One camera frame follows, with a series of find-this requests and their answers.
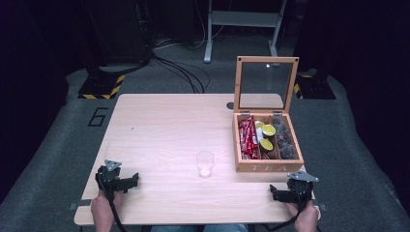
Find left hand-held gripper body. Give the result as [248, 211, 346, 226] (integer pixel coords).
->
[95, 159, 131, 194]

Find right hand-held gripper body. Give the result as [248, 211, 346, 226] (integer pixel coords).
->
[285, 171, 320, 205]

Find person's right hand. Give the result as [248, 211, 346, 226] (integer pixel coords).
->
[283, 199, 322, 232]

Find person's left hand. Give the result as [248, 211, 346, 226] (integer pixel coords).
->
[90, 188, 124, 232]

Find wooden box with glass lid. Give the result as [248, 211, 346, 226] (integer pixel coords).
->
[232, 55, 306, 174]

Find yellow lid capsule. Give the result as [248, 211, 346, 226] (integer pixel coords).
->
[259, 138, 275, 152]
[261, 124, 278, 137]

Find pile of dark tea bags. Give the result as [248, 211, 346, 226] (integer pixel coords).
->
[272, 117, 300, 160]

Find pile of red stick packets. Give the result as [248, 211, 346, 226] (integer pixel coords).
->
[238, 116, 260, 160]

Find clear plastic cup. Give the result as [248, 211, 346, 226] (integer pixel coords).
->
[194, 150, 217, 179]

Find black stand with striped base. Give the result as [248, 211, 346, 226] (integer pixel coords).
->
[77, 0, 127, 101]
[292, 0, 337, 101]

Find white metal stand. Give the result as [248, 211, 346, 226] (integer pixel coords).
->
[203, 0, 288, 64]

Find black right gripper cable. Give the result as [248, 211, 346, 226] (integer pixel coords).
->
[262, 192, 308, 232]

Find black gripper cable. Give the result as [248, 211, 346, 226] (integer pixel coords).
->
[96, 173, 128, 232]
[262, 192, 308, 232]

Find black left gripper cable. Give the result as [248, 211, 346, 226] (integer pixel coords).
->
[96, 173, 128, 232]

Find grey metal table bracket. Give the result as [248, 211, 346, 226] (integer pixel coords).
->
[311, 199, 328, 213]
[68, 199, 93, 212]

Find black floor cables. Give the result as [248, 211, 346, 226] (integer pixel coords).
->
[150, 52, 211, 95]

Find white floor cables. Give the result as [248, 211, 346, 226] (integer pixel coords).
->
[154, 0, 227, 51]

